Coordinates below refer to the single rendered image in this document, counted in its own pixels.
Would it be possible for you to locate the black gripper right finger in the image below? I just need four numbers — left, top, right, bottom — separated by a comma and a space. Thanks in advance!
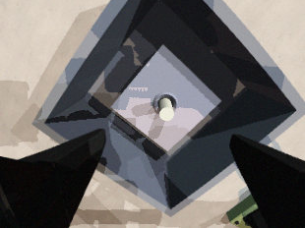
229, 134, 305, 228

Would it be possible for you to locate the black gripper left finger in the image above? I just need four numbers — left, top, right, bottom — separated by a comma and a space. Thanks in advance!
0, 129, 106, 228

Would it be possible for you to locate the pale grey cylinder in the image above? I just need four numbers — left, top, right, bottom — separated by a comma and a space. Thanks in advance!
159, 96, 174, 121

